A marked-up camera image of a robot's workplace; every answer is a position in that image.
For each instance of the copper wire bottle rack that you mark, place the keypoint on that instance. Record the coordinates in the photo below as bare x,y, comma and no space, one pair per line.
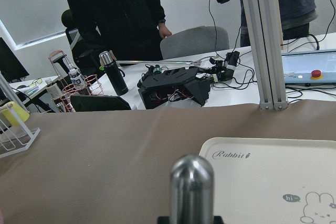
78,84

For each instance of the grey office chair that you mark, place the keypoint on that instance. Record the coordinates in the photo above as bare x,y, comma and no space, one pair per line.
194,41

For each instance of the person in black jacket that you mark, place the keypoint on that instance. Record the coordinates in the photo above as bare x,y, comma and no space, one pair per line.
130,29

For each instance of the black thermos flask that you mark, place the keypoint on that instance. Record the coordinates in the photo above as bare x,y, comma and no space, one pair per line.
113,72

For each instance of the white wire cup rack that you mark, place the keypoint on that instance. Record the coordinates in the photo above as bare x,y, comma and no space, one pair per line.
15,139

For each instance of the yellow cup in rack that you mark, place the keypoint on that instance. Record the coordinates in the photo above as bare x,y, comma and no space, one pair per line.
14,113

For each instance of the cream plastic tray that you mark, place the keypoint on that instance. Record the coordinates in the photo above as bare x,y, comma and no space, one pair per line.
259,180

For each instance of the aluminium frame post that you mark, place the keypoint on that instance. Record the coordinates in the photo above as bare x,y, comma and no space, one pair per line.
265,35

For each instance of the steel muddler black tip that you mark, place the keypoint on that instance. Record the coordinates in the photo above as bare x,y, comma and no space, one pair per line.
191,190

